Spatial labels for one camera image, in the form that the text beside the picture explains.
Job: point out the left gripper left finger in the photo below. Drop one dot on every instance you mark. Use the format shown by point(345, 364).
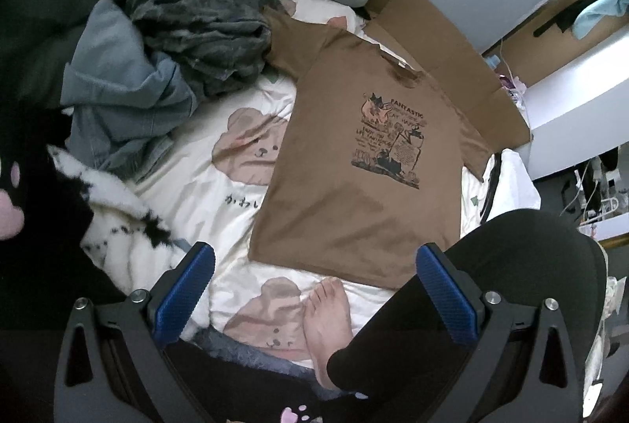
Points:
point(112, 365)

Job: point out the cream bear print bedsheet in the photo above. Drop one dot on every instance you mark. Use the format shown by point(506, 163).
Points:
point(211, 187)

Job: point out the flattened brown cardboard sheet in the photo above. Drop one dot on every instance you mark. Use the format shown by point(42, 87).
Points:
point(418, 32)

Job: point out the person's black trouser leg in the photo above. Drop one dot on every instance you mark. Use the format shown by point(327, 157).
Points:
point(403, 362)

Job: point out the blue grey denim garment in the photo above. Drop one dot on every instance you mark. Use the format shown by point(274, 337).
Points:
point(125, 102)

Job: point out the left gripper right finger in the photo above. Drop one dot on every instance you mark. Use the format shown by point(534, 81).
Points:
point(483, 322)

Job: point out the brown printed t-shirt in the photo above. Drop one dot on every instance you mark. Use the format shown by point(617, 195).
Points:
point(371, 163)

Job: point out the white board panel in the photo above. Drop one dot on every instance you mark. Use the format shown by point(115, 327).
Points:
point(580, 110)

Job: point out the white folded garment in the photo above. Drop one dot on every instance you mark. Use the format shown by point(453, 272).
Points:
point(506, 186)

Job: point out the person's bare foot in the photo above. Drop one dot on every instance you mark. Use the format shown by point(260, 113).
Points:
point(327, 326)

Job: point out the white black fluffy blanket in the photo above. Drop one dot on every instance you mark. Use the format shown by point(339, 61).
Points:
point(126, 239)

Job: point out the dark camouflage garment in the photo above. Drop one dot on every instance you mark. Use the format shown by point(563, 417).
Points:
point(220, 45)

